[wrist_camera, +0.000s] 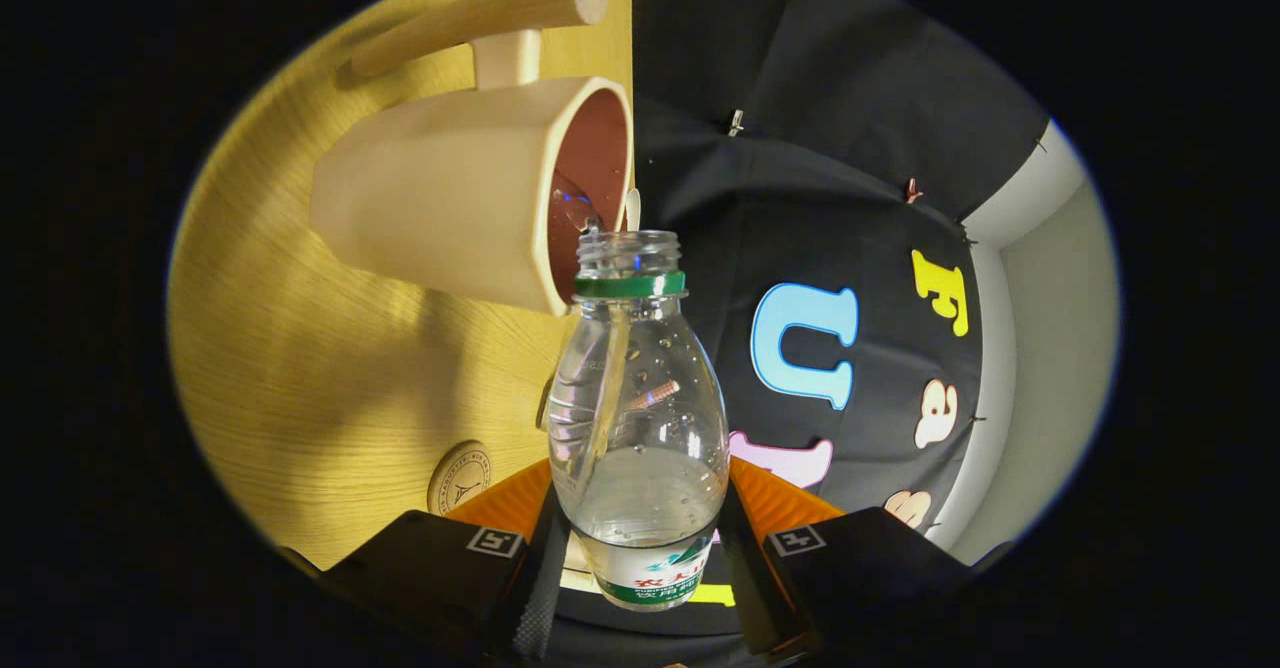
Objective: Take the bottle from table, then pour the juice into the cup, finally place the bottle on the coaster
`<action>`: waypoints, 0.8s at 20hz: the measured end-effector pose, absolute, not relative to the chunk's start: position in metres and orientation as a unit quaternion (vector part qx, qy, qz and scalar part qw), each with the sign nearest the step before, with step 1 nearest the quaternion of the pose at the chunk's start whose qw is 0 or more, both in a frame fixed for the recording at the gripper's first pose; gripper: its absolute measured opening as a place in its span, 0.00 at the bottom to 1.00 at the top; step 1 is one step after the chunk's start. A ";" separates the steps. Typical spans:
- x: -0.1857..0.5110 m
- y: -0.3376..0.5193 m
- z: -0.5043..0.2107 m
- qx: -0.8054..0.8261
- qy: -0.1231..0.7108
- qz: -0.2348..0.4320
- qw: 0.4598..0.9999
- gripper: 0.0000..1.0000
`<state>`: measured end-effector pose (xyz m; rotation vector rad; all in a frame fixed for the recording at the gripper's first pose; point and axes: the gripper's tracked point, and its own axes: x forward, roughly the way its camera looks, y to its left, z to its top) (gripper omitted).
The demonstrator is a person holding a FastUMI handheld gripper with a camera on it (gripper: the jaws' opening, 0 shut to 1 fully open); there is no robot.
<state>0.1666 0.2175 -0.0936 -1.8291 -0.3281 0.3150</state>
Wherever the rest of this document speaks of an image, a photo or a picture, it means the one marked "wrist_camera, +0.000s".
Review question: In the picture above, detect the striped straw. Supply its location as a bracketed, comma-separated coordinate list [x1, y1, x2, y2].
[625, 380, 682, 412]

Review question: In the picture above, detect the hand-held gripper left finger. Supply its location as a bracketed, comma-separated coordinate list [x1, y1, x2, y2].
[280, 458, 569, 661]

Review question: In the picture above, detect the clear plastic juice bottle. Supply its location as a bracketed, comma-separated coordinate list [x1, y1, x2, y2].
[547, 230, 731, 611]

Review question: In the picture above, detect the beige cup with wooden handle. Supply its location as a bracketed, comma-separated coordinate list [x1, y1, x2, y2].
[310, 0, 636, 317]

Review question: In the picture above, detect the black backdrop cloth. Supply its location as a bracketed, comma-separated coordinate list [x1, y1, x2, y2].
[550, 0, 1051, 639]

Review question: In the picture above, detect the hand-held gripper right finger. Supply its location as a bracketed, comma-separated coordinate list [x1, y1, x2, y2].
[715, 456, 1013, 665]

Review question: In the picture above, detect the round wooden coaster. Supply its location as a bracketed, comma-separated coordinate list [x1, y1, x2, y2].
[427, 440, 493, 516]

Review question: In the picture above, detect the wooden table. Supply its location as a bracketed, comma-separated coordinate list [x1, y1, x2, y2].
[168, 0, 637, 571]

